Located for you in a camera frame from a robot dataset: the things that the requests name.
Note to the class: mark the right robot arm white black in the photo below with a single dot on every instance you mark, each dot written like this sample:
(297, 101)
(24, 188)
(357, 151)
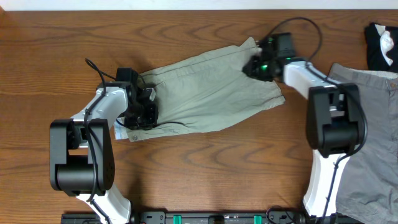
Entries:
(336, 126)

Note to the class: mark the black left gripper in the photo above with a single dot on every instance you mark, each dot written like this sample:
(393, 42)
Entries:
(150, 122)

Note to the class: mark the black and white garment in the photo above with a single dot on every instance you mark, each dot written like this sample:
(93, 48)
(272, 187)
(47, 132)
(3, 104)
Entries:
(381, 44)

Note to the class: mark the grey shorts on pile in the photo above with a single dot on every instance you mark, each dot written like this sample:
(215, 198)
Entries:
(368, 187)

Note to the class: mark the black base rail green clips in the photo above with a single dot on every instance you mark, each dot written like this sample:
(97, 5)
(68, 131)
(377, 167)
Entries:
(272, 215)

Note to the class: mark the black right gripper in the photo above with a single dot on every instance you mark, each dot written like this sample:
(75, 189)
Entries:
(252, 69)

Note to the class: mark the light green khaki shorts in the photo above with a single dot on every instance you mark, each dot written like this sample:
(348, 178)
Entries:
(205, 93)

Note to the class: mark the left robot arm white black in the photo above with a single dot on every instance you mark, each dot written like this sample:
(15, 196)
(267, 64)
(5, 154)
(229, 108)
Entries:
(81, 154)

